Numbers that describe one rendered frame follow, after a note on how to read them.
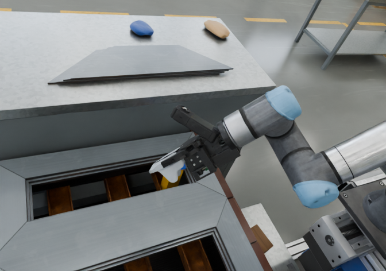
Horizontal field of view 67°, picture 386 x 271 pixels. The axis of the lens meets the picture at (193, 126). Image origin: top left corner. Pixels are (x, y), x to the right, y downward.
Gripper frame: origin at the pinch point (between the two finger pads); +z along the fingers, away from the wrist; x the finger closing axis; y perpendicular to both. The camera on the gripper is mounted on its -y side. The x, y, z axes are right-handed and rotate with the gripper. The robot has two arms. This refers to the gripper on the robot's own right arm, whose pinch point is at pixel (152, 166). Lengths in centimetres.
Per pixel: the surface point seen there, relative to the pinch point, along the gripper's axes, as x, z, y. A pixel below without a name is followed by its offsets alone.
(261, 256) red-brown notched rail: 26, -3, 49
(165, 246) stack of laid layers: 16.6, 19.2, 26.9
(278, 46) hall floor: 358, -81, -1
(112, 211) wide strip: 18.2, 28.9, 9.1
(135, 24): 72, 3, -50
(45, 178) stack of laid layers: 20, 45, -11
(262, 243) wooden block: 40, -2, 53
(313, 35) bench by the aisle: 363, -128, 12
